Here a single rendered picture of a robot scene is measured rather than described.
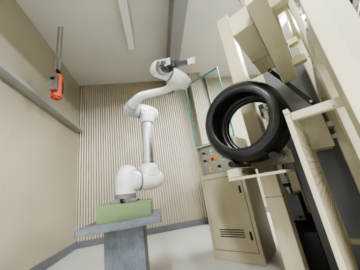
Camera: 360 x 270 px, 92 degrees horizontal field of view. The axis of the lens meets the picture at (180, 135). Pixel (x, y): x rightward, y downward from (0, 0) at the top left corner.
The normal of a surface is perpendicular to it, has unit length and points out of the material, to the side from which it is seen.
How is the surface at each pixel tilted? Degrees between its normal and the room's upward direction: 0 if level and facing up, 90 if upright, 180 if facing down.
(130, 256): 90
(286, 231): 90
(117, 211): 90
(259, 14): 162
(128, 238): 90
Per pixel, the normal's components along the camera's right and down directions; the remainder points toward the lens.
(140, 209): 0.11, -0.31
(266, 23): -0.06, 0.86
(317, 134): -0.65, -0.13
